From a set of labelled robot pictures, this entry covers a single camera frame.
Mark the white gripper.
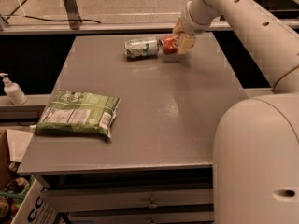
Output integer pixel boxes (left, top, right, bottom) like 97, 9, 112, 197
172, 0, 219, 54

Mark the red coke can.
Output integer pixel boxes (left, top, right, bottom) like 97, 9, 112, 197
160, 34, 179, 54

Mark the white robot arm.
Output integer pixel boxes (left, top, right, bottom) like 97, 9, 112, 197
175, 0, 299, 224

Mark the green white 7up can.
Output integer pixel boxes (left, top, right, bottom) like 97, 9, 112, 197
124, 36, 159, 59

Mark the grey drawer cabinet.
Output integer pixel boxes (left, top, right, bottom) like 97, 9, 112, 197
19, 33, 245, 224

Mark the green chip bag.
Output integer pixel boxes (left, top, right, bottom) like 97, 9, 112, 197
36, 91, 121, 138

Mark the top drawer knob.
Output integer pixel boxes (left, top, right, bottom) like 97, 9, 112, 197
148, 198, 158, 209

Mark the white pump bottle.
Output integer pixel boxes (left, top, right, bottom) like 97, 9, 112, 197
0, 73, 27, 105

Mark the brown cardboard box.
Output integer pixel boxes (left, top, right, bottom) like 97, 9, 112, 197
0, 132, 14, 189

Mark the white cardboard box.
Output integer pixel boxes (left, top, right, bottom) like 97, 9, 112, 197
11, 180, 57, 224

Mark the left metal rail post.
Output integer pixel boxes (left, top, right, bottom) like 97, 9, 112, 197
63, 0, 81, 30

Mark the black cable on floor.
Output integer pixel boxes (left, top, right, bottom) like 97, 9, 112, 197
6, 0, 102, 25

